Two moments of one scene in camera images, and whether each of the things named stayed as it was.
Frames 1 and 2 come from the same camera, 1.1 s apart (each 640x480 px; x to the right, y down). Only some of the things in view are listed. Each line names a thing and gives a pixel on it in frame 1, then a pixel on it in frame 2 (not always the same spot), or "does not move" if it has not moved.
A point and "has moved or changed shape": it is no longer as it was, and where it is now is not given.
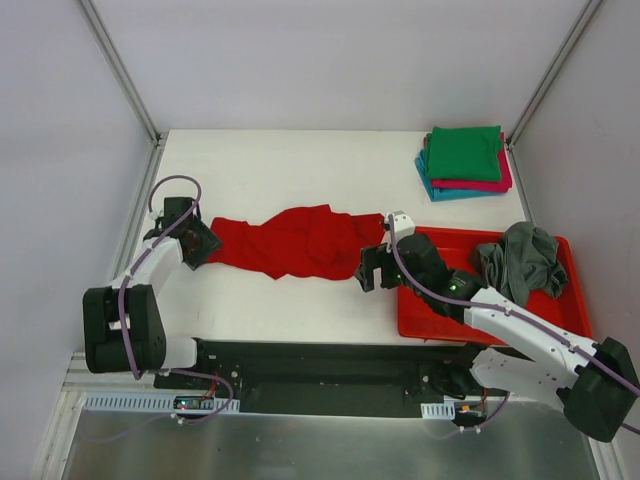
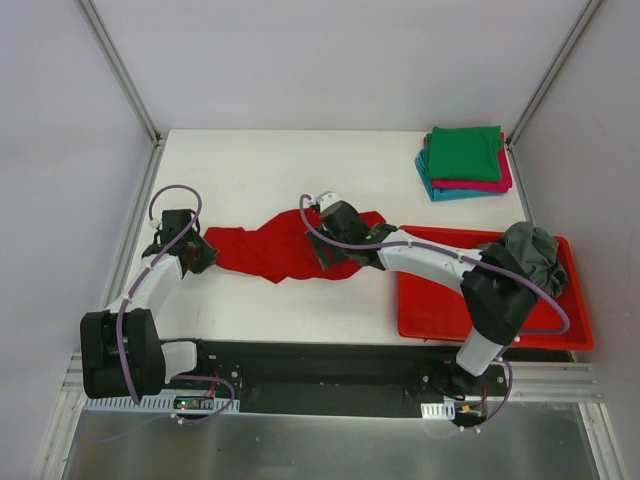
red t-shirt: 310,242 has moved or changed shape
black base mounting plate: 330,378 does not move
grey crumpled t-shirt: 524,258 does not move
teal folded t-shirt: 438,193 does not move
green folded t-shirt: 464,153 does not move
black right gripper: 383,267 to 326,245
